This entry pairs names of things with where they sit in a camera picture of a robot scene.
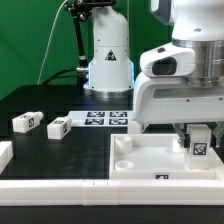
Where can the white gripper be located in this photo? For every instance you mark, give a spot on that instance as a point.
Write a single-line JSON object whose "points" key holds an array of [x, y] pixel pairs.
{"points": [[170, 101]]}

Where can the white square tabletop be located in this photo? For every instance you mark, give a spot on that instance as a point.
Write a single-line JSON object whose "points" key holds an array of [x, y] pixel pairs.
{"points": [[158, 156]]}

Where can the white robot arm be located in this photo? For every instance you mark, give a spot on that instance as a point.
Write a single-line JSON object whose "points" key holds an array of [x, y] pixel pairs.
{"points": [[182, 77]]}

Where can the white marker tag sheet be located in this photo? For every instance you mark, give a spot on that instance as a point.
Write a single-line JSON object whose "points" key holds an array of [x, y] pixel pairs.
{"points": [[116, 118]]}

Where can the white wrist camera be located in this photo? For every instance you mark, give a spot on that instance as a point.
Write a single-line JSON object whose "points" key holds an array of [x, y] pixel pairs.
{"points": [[168, 61]]}

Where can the black camera stand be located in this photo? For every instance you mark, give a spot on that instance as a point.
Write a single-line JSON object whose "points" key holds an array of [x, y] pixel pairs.
{"points": [[80, 11]]}

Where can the white fence left wall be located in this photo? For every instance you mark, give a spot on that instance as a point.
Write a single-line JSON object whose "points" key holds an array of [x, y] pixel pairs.
{"points": [[6, 154]]}

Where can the white fence wall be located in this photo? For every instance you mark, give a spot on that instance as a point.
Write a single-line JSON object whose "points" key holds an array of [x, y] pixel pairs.
{"points": [[111, 192], [6, 154]]}

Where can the white fence front wall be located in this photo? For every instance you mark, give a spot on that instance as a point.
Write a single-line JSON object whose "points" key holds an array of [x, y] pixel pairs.
{"points": [[111, 192]]}

